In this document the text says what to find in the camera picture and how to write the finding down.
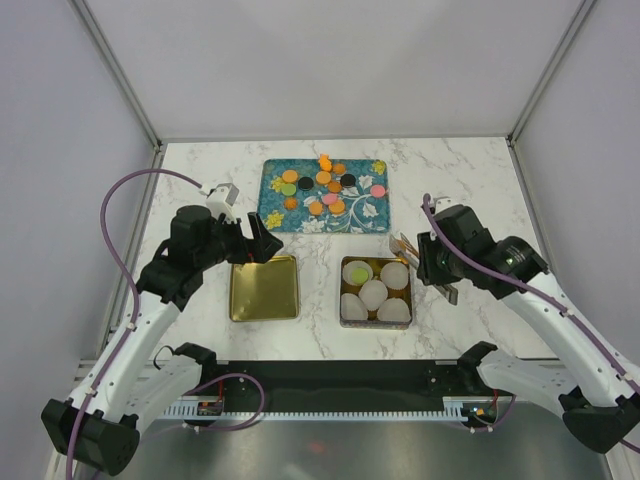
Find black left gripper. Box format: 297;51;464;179
196;212;282;270

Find orange fish cookie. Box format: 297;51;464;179
388;235;419;258
318;154;333;172

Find silver metal tongs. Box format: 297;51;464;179
391;233;459;306

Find gold tin lid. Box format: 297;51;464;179
229;255;300;323

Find green sandwich cookie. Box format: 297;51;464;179
351;268;369;284

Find pink sandwich cookie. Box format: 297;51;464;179
322;193;339;206

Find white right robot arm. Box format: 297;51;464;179
417;196;639;454

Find orange ridged cookie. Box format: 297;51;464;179
284;197;298;210

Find green cookie on tray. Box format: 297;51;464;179
281;183;297;197

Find square cookie tin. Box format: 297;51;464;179
339;256;413;330

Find black sandwich cookie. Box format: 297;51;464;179
340;174;356;188
298;177;314;191

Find white paper cupcake liner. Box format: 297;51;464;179
342;260;374;286

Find pink cookie right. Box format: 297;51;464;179
370;185;387;198

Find teal floral tray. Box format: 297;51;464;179
257;155;391;234

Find orange fish cookie top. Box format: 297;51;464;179
318;154;333;172

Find black sandwich cookie right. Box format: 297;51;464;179
340;174;356;188

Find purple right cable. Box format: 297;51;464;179
422;193;640;451

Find purple cable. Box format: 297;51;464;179
422;193;640;451
63;168;206;480

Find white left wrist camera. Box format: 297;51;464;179
204;183;239;223

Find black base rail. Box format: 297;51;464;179
166;360;507;421

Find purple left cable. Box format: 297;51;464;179
63;168;206;480

